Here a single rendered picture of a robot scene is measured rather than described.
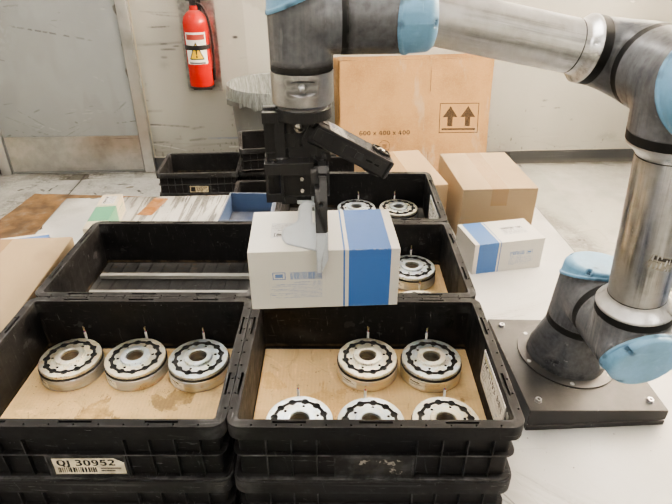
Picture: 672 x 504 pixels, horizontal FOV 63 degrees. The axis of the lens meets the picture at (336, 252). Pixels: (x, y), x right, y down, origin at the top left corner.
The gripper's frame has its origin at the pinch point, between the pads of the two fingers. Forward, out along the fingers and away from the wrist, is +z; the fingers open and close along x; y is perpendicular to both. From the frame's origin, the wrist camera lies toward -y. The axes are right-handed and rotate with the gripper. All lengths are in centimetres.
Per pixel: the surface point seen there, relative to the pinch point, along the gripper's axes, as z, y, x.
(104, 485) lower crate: 29.3, 32.2, 15.2
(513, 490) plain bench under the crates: 41, -30, 11
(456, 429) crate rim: 18.1, -16.5, 18.1
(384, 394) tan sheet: 27.8, -9.6, 1.4
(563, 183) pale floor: 112, -174, -275
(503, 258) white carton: 37, -49, -56
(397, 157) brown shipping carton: 25, -27, -101
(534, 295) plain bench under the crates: 41, -54, -44
